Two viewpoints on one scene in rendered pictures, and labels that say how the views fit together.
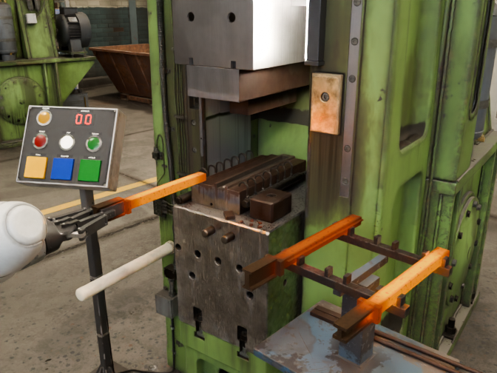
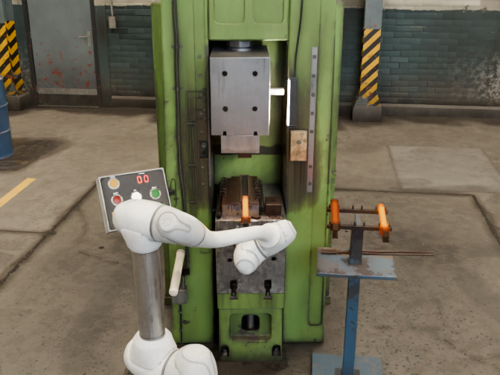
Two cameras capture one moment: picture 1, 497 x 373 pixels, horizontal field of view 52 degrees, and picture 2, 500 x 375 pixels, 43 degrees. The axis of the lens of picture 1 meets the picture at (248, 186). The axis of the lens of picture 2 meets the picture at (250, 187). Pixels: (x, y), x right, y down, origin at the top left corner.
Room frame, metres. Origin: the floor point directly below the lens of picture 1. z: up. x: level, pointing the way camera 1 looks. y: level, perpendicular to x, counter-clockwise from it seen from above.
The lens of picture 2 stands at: (-1.05, 1.93, 2.28)
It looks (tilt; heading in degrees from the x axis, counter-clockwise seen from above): 21 degrees down; 324
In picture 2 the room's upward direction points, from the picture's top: straight up
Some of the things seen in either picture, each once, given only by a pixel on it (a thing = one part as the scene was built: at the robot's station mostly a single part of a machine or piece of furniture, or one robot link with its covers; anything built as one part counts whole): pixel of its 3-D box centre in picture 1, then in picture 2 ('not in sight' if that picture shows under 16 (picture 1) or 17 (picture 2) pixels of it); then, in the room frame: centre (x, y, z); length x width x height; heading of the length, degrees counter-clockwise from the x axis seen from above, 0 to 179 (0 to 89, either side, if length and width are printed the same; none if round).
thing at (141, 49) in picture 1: (152, 74); not in sight; (8.64, 1.60, 0.43); 1.89 x 1.20 x 0.85; 47
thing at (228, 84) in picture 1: (252, 75); (239, 133); (1.71, -0.01, 1.32); 0.42 x 0.20 x 0.10; 145
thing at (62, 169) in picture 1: (63, 169); not in sight; (1.67, 0.64, 1.01); 0.07 x 0.05 x 0.07; 80
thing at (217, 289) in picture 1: (265, 249); (249, 235); (1.69, -0.06, 0.69); 0.56 x 0.38 x 0.45; 145
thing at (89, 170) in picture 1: (89, 170); not in sight; (1.65, 0.54, 1.01); 0.07 x 0.05 x 0.07; 80
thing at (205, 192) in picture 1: (251, 178); (240, 194); (1.71, -0.01, 0.96); 0.42 x 0.20 x 0.09; 145
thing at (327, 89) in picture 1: (326, 103); (298, 145); (1.46, -0.22, 1.27); 0.09 x 0.02 x 0.17; 55
